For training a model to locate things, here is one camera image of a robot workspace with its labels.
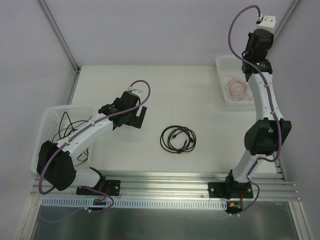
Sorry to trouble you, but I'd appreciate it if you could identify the thin red wire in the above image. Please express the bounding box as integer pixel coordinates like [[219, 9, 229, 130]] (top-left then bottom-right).
[[220, 73, 255, 102]]

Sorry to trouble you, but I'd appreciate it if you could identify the black cable bundle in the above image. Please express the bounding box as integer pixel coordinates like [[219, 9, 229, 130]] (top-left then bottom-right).
[[159, 124, 197, 155]]

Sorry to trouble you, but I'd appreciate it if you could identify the thin black cable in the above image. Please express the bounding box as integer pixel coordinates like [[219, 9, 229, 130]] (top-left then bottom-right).
[[51, 111, 92, 141]]

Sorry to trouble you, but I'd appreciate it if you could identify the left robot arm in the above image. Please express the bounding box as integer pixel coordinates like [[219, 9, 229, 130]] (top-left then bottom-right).
[[36, 88, 147, 195]]

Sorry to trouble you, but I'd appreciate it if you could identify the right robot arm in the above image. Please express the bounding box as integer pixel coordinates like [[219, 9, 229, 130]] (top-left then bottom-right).
[[208, 29, 292, 200]]

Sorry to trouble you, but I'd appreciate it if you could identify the right white plastic basket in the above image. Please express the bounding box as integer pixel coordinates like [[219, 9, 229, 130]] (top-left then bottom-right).
[[215, 56, 255, 112]]

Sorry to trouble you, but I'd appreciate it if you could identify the white plastic basket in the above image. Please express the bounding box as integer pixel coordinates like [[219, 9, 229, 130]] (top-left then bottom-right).
[[215, 56, 255, 112], [30, 105, 94, 173]]

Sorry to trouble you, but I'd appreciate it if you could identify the left white plastic basket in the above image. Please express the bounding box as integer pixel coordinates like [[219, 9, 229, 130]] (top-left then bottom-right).
[[30, 105, 94, 173]]

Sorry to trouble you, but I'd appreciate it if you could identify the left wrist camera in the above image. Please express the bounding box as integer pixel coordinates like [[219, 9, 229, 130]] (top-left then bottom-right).
[[127, 86, 143, 98]]

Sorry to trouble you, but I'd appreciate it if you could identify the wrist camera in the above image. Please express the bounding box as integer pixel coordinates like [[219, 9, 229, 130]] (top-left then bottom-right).
[[256, 15, 276, 34], [127, 86, 143, 98]]

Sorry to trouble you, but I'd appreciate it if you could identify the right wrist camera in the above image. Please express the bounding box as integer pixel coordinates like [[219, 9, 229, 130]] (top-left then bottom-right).
[[256, 15, 276, 34]]

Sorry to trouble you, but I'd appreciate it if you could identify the right aluminium frame post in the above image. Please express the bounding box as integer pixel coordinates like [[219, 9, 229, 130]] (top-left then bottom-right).
[[274, 0, 302, 39]]

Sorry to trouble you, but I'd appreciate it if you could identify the aluminium frame post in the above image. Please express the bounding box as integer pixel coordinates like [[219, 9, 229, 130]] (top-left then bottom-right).
[[37, 0, 81, 74], [274, 0, 302, 39]]

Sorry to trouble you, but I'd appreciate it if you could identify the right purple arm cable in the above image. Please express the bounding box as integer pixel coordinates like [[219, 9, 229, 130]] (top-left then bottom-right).
[[228, 4, 285, 176]]

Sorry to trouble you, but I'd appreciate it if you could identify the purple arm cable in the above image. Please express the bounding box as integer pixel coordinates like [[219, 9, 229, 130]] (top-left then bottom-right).
[[38, 79, 152, 195], [228, 4, 285, 176]]

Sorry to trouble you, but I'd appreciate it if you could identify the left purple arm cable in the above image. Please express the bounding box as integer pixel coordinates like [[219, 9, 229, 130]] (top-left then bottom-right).
[[38, 79, 152, 195]]

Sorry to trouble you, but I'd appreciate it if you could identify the white slotted cable duct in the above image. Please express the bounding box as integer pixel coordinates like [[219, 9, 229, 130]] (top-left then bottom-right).
[[41, 197, 227, 211]]

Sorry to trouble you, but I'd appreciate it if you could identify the left aluminium frame post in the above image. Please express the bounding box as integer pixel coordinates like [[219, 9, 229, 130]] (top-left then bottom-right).
[[37, 0, 81, 74]]

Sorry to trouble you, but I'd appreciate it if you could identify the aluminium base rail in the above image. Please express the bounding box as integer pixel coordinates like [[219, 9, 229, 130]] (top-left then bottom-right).
[[31, 170, 302, 203]]

